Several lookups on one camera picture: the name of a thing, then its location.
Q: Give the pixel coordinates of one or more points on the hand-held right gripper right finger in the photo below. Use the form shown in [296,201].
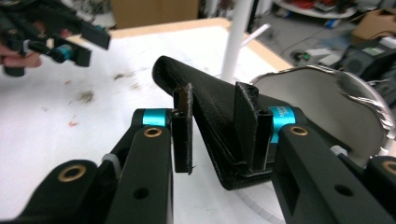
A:
[246,130]

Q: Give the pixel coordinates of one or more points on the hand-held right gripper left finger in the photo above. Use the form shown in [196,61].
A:
[182,137]

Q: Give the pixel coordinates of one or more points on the black wallet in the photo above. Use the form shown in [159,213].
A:
[211,102]

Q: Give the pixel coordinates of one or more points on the white eggshell-shaped bowl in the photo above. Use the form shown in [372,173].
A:
[320,109]

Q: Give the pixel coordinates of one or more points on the plain brown cardboard box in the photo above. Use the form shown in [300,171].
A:
[155,12]

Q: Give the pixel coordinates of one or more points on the white stand with pole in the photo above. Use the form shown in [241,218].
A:
[238,40]

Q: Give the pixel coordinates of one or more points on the grey power supply unit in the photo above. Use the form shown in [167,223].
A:
[314,56]

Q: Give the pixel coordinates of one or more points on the white round table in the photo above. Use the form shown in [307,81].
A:
[314,11]

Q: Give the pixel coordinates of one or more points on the black computer tower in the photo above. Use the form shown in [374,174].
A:
[370,62]

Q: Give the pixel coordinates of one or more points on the small cardboard box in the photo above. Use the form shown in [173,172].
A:
[376,25]

